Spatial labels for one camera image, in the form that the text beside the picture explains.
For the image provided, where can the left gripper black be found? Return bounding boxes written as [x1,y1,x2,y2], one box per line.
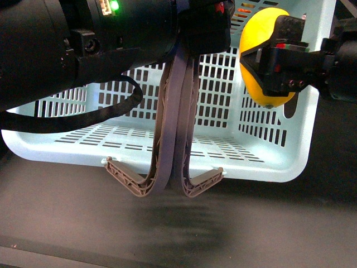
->
[177,1,231,56]

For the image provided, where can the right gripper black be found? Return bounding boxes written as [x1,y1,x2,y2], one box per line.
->
[240,15,338,97]

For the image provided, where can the yellow mango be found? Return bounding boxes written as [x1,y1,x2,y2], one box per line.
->
[239,7,296,109]

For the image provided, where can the brown basket handle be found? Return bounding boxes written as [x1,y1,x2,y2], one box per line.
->
[105,52,188,197]
[169,57,224,198]

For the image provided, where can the black cable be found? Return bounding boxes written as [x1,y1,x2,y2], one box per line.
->
[0,74,144,134]

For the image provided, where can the light blue plastic basket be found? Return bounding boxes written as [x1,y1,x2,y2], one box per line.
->
[2,1,335,183]

